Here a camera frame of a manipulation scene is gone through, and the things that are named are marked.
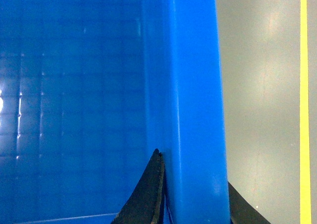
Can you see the large blue plastic crate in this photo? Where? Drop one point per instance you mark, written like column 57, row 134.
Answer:
column 89, row 89

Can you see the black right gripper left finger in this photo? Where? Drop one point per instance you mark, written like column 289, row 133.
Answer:
column 146, row 203

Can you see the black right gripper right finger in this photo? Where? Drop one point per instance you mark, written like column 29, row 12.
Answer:
column 241, row 211

